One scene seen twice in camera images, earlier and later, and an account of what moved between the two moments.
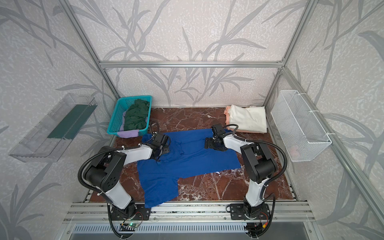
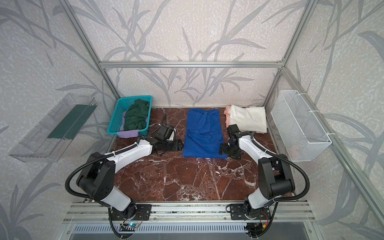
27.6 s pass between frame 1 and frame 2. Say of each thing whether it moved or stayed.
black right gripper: moved
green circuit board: stayed
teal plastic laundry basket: stayed
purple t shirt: stayed
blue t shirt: moved
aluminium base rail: stayed
